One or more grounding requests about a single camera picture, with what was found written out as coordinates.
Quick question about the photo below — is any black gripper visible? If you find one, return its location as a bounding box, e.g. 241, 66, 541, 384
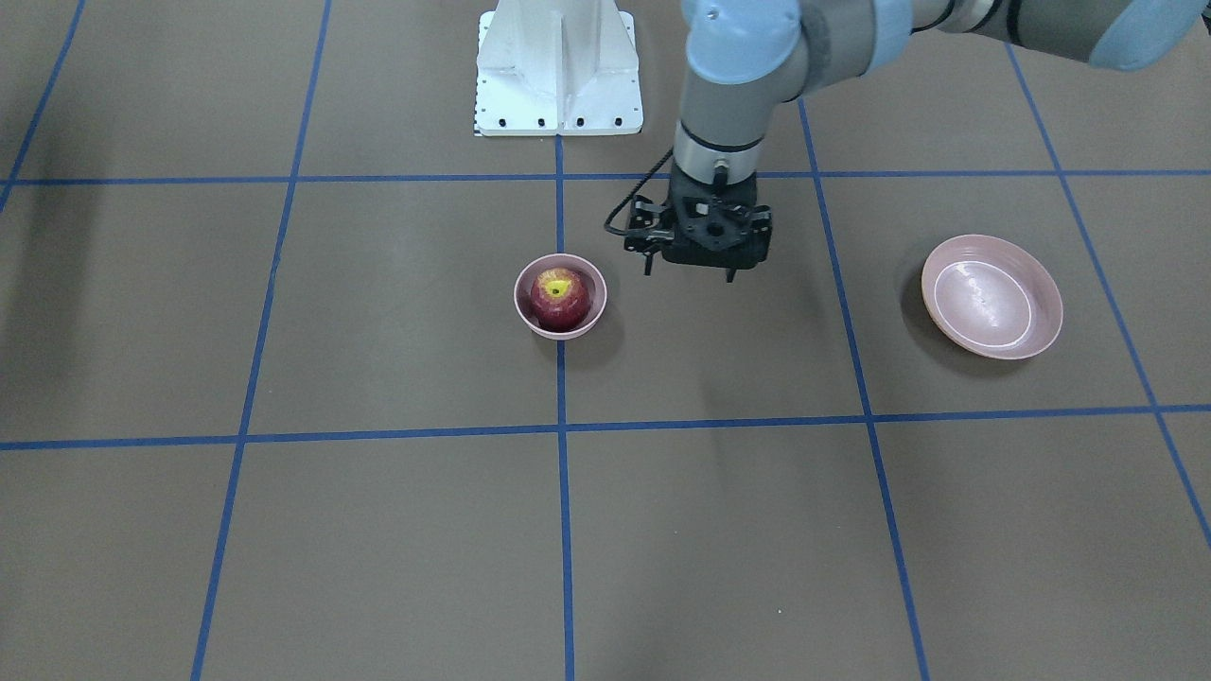
624, 166, 773, 284

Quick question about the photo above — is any red apple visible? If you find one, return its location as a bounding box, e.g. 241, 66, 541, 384
529, 267, 591, 333

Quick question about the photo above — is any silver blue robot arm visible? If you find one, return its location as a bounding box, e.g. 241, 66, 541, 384
603, 1, 1209, 277

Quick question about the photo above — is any pink bowl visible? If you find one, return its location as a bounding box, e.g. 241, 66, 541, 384
512, 253, 608, 341

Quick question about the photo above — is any pink plate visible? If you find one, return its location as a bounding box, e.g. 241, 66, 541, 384
922, 234, 1064, 361

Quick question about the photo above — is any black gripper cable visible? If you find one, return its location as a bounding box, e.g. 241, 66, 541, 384
606, 147, 675, 238

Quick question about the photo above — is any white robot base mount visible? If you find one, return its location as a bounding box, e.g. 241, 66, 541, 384
474, 1, 644, 137

